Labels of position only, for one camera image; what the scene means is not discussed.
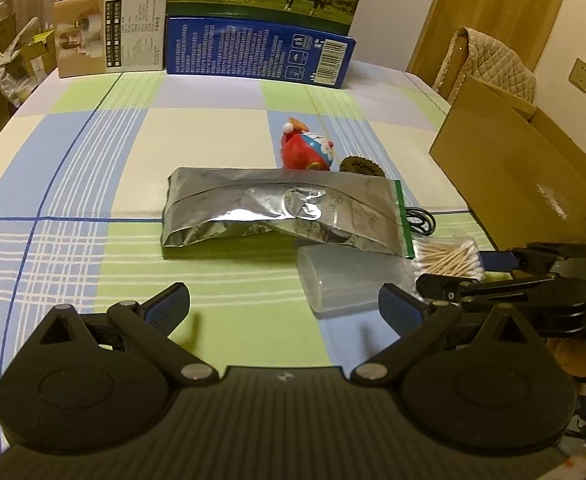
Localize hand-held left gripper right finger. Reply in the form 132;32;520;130
350;282;548;386

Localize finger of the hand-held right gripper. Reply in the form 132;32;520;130
415;272;558;306
482;241;586;277

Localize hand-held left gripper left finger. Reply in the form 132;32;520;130
30;281;220;387

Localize bag of cotton swabs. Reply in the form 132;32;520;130
413;232;484;283

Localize translucent plastic cup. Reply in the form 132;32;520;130
296;245;421;316

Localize black cable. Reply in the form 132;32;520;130
402;206;436;238

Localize silver foil bag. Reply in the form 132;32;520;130
162;166;416;261

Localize dark brown ring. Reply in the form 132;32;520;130
339;156;385;178

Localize red cartoon toy figure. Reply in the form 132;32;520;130
279;116;335;172

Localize person's right hand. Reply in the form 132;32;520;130
545;336;586;378

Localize chair with quilted cover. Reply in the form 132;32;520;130
434;26;538;106

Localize wooden door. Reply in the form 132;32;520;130
368;0;574;91

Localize blue printed box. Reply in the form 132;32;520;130
165;16;357;89

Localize beige product box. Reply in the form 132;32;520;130
53;0;170;79

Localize small brown cardboard box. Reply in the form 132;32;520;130
22;30;58;78

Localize crumpled grey plastic bag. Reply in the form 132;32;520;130
0;16;41;108

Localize beige wall socket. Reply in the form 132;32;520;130
569;57;586;93

